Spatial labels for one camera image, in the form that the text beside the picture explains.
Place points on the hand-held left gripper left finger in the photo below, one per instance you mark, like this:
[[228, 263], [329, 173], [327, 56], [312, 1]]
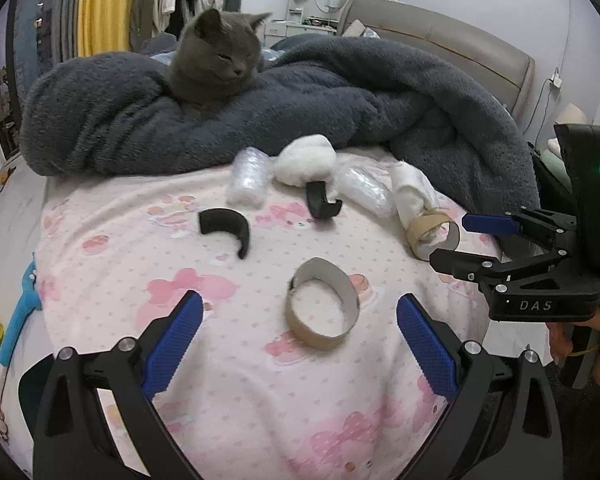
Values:
[[175, 345]]

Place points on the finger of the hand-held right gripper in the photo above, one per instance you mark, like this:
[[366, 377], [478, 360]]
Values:
[[460, 262], [485, 223]]

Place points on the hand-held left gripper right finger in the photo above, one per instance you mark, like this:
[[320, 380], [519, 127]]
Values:
[[425, 345]]

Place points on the clear bubble wrap roll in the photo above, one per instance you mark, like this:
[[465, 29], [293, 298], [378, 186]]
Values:
[[247, 180], [365, 187]]

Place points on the white crumpled tissue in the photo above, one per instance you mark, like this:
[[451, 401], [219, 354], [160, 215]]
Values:
[[410, 190]]

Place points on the pink printed bedsheet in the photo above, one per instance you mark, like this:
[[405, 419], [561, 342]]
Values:
[[260, 410]]

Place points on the black curved plastic piece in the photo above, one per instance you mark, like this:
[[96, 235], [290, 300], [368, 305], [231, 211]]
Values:
[[314, 202], [220, 220]]

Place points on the beige padded headboard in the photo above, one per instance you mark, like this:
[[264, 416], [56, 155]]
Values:
[[455, 45]]

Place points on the white cotton wad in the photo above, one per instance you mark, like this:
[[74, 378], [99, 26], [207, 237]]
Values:
[[300, 160]]

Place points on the dark grey fleece blanket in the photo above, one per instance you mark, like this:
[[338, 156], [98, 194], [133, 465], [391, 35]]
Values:
[[330, 100]]

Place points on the grey cat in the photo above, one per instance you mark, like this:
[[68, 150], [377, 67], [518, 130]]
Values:
[[215, 60]]

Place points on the white vanity shelf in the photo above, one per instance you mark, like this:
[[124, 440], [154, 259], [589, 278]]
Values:
[[297, 5]]

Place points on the dark window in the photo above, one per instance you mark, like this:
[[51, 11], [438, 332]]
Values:
[[30, 35]]

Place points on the yellow curtain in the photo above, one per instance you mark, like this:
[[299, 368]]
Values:
[[105, 5]]

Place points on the grey curtain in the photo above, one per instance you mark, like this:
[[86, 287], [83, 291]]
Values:
[[67, 10]]

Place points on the white wall charger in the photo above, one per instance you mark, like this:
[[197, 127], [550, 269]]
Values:
[[556, 81]]

